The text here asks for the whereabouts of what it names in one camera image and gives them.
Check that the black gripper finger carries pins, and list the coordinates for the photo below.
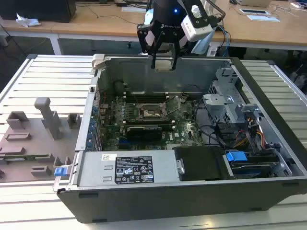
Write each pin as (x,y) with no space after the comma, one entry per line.
(176,57)
(154,60)

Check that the silver square CPU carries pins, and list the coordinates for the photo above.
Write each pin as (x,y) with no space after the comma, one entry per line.
(164,66)

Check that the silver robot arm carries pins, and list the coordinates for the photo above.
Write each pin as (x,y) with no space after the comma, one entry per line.
(201,46)

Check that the CPU socket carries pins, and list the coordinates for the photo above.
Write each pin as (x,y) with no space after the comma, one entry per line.
(149,112)

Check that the white power strip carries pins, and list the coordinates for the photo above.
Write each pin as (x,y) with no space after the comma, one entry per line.
(212,51)

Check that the black RAM stick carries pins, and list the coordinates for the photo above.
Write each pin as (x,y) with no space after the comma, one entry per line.
(146,98)

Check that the grey case release latch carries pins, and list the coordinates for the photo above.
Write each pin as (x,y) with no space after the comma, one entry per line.
(98,61)

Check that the silver metal drive cage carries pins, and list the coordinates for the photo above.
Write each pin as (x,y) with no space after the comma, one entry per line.
(220,107)

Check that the wooden desk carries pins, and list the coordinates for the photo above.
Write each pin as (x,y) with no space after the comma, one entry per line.
(96,24)

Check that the green motherboard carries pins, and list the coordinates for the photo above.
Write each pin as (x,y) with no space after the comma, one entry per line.
(182,129)

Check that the black graphics card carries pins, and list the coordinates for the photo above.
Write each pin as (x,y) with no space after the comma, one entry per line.
(144,133)

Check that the grey laptop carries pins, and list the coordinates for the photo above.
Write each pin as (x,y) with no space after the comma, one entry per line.
(254,3)

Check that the white paper sheet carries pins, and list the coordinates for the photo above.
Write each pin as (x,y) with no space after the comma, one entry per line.
(263,18)

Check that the silver power supply with label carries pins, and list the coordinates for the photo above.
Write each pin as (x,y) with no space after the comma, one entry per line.
(93,170)

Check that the black box on desk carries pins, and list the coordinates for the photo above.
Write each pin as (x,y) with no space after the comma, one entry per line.
(36,9)

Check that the crumpled white paper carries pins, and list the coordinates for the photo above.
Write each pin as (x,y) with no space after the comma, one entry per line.
(27,21)

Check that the grey parts rack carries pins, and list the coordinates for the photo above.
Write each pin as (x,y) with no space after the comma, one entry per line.
(48,143)

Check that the black open PC case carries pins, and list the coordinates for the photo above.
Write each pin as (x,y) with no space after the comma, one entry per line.
(168,201)

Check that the blue case latch clip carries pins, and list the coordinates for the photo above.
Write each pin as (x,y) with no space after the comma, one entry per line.
(60,172)

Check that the green RAM stick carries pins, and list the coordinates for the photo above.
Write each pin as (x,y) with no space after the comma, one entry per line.
(26,157)

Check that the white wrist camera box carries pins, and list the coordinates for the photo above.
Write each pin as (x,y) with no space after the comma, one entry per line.
(194,26)

